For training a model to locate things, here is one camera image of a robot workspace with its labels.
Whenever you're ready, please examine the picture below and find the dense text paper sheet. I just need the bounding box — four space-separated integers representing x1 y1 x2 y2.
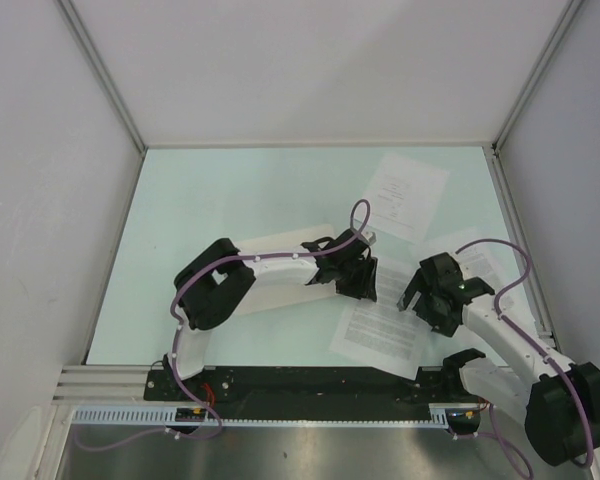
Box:
330 257 429 380

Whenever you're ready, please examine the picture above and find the sparse text paper sheet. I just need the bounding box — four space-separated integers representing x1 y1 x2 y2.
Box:
363 154 450 243

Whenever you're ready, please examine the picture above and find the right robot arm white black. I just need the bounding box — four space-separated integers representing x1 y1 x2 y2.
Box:
397 252 600 468

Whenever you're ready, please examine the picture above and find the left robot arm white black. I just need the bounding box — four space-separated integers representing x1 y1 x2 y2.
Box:
165 228 378 400

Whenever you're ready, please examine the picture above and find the far right text paper sheet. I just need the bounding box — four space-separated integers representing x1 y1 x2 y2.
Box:
410 227 532 293

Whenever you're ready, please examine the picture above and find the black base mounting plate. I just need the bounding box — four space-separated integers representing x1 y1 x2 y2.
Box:
144 364 491 436

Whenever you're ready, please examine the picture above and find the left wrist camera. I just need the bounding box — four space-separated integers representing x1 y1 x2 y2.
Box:
357 229 376 247

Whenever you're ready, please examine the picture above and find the aluminium front frame rail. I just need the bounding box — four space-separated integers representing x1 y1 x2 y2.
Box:
52 364 481 407

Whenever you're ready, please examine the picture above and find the grey slotted cable duct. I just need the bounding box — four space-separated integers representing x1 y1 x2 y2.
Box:
72 405 448 429

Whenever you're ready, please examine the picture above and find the right aluminium corner post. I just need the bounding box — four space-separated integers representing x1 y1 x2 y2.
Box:
491 0 588 154

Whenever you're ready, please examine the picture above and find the aluminium corner post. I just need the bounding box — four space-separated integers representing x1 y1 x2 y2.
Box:
54 0 147 157
491 0 588 154

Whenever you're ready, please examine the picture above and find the left aluminium corner post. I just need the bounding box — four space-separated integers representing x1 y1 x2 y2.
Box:
54 0 147 157

